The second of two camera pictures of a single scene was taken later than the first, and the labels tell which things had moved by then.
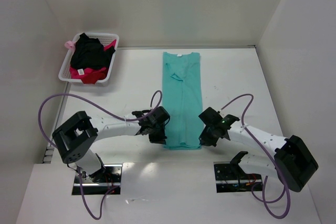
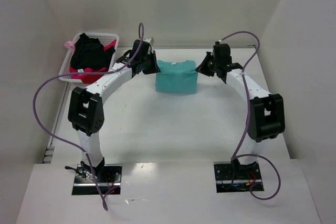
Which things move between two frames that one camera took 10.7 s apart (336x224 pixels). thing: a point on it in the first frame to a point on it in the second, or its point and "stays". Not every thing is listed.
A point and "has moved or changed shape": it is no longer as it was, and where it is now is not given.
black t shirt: x=89 y=53 stays
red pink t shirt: x=90 y=75 stays
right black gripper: x=208 y=138 to x=210 y=64
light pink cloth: x=70 y=44 stays
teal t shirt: x=182 y=99 has moved or changed shape
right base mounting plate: x=230 y=178 stays
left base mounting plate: x=100 y=182 stays
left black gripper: x=156 y=135 to x=148 y=62
